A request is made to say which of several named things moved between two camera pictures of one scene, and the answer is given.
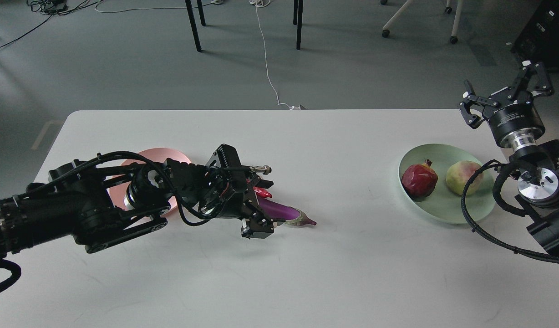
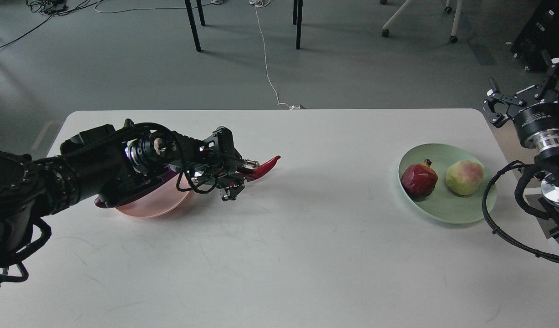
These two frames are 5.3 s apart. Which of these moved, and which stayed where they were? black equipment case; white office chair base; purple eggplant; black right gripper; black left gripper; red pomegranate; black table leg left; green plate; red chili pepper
Moved: black right gripper; purple eggplant; black left gripper; red chili pepper
Stayed: red pomegranate; white office chair base; green plate; black equipment case; black table leg left
